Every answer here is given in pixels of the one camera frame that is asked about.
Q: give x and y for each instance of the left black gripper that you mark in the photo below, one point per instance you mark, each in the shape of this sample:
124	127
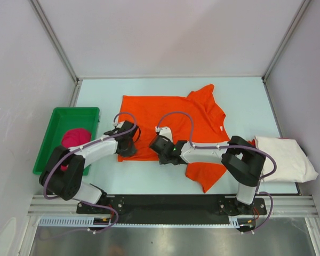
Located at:
131	152

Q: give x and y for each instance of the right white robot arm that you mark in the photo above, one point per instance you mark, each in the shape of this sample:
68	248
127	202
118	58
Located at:
243	161

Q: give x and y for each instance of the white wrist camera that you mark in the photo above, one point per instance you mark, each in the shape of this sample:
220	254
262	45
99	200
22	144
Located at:
119	127
165	132

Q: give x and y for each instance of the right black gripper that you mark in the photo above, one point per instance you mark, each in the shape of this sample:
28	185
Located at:
162	160

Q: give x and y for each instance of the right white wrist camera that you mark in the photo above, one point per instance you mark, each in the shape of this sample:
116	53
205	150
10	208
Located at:
165	132

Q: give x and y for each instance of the white folded t shirt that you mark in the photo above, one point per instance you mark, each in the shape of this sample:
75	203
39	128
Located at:
292	163

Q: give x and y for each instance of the orange t shirt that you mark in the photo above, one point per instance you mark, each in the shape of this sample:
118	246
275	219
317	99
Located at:
196	117

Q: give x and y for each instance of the aluminium rail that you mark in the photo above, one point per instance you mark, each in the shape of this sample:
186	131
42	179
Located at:
284	206

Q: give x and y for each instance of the green plastic bin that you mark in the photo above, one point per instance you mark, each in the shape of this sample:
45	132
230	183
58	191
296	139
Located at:
62	120

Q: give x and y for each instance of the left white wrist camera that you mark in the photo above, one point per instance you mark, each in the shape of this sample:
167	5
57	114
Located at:
119	127

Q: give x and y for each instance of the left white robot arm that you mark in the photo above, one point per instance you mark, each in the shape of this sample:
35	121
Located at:
63	173

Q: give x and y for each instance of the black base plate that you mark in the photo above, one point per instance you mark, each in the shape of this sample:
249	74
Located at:
181	209

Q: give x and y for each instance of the magenta t shirt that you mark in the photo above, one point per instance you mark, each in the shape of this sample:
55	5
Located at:
76	137

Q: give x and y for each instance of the white cable duct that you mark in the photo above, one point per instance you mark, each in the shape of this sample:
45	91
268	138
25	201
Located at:
100	222

